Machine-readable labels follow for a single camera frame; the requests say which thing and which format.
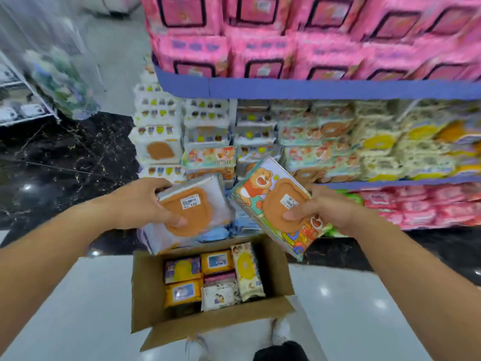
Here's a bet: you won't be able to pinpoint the person's right hand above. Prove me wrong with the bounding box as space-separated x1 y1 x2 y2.
283 185 364 237

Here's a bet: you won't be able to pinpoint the person's left hand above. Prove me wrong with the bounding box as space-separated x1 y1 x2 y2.
108 178 189 230

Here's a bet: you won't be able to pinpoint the white wipes packet orange lid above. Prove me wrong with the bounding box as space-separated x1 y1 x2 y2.
142 174 236 256

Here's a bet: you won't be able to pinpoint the bear print wipes packet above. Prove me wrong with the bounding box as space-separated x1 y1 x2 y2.
228 157 333 262

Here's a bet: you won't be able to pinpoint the person's left forearm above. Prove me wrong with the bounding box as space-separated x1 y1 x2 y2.
0 191 113 354

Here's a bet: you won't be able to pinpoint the person's right forearm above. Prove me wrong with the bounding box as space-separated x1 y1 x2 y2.
347 207 481 361

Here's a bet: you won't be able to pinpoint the purple packet with yellow lid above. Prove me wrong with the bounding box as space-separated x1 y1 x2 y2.
164 256 204 285

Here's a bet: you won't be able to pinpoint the green packet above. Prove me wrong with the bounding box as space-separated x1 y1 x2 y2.
322 189 366 238

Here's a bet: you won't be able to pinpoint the pile of blue packets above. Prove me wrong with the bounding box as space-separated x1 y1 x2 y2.
195 217 264 243

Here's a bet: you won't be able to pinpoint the orange packet with blue label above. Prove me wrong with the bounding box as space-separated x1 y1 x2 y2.
164 280 204 308
201 250 234 275

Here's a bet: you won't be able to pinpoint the brown cardboard box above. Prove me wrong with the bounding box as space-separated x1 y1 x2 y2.
130 234 296 352

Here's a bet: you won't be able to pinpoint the pink flat packet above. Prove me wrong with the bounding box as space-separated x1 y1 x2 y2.
203 271 237 285

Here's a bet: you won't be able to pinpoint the cream packet with yellow lid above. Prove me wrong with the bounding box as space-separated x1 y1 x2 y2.
231 242 267 302

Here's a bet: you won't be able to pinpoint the stack of white wipes packs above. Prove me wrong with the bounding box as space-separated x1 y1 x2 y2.
128 58 355 185

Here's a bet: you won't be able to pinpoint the white packet with figure print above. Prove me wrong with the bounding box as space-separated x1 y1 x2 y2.
201 282 241 312

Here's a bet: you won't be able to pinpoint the thin blue shelf board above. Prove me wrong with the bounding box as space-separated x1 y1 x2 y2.
225 174 481 192

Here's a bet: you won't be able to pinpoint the stack of small pink packets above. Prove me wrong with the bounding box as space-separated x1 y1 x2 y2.
358 183 481 230

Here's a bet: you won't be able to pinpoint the wide blue shelf board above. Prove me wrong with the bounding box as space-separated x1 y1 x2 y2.
152 52 481 101

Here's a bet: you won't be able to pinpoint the stack of cream yellow packs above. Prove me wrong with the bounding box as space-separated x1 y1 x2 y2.
351 99 481 182

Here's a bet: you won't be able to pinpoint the person's white trousers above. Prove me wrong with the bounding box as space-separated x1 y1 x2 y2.
186 296 328 361

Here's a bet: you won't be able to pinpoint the person's black shoe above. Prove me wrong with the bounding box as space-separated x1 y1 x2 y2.
253 341 309 361

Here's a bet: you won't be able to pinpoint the stack of large pink packs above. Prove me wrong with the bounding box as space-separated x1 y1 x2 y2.
141 0 481 82

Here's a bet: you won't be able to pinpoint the clear plastic wrapped goods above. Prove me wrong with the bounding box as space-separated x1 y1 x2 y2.
0 0 105 121

